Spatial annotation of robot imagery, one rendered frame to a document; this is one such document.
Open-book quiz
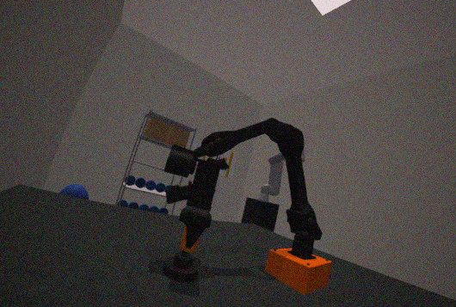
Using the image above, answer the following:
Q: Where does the orange knob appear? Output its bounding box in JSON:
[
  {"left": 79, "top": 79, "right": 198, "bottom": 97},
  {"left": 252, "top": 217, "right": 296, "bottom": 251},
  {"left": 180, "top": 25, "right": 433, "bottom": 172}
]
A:
[{"left": 180, "top": 225, "right": 199, "bottom": 253}]

